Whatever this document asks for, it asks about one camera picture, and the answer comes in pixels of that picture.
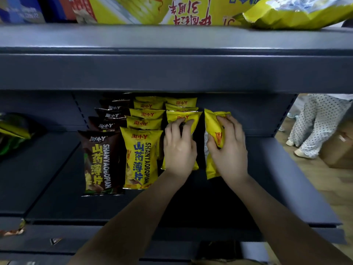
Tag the person's right hand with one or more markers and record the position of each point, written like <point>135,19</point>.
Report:
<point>233,157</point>

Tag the large yellow crisp bag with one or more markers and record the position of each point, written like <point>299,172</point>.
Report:
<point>297,13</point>

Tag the heap of green brown bags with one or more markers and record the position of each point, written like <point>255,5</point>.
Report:
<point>13,129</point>

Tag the person's left hand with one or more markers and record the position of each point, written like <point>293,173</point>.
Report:
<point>179,151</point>

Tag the yellow snack packet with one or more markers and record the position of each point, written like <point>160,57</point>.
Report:
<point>195,118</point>
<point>211,125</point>
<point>140,160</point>
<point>182,102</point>
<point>147,113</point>
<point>150,99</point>
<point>182,108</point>
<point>143,123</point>
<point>147,105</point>

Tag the blue printed drink carton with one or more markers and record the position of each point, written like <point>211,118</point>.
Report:
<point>60,8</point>
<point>22,9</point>

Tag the person's left forearm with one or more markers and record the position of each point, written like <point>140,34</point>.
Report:
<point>129,229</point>

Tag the yellow red printed carton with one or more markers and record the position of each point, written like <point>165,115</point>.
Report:
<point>138,9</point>

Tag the dark blue metal shelf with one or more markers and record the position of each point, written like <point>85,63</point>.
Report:
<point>262,176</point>

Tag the person's right forearm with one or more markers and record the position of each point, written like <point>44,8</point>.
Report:
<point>281,231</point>

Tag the pile of red orange packets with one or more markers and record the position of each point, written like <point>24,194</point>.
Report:
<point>12,232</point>

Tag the sealed brown shipping carton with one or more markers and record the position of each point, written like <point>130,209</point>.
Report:
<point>339,151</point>

